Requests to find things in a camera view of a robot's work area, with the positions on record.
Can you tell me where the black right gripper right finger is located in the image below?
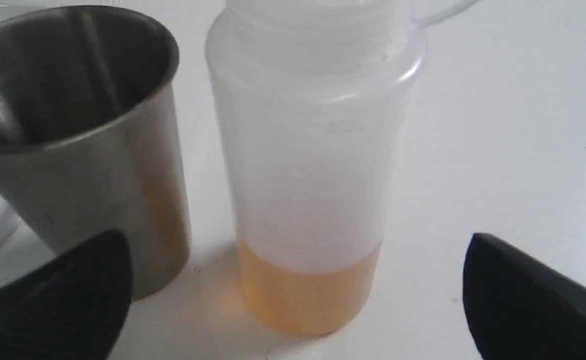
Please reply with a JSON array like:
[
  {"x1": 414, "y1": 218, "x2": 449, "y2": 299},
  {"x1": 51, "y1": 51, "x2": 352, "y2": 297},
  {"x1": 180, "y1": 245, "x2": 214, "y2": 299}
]
[{"x1": 463, "y1": 233, "x2": 586, "y2": 360}]

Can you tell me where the clear squeeze bottle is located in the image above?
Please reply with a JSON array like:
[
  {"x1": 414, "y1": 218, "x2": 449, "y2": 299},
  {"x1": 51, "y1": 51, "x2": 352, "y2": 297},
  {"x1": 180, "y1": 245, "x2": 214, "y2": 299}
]
[{"x1": 205, "y1": 0, "x2": 475, "y2": 337}]

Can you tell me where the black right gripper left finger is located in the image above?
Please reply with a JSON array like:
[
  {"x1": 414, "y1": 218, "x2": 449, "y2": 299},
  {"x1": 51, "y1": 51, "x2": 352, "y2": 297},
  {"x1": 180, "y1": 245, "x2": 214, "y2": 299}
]
[{"x1": 0, "y1": 230, "x2": 133, "y2": 360}]

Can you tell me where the stainless steel cup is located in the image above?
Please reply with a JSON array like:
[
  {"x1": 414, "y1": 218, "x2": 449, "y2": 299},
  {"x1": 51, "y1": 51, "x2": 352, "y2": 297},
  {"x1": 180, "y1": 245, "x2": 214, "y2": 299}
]
[{"x1": 0, "y1": 5, "x2": 190, "y2": 300}]

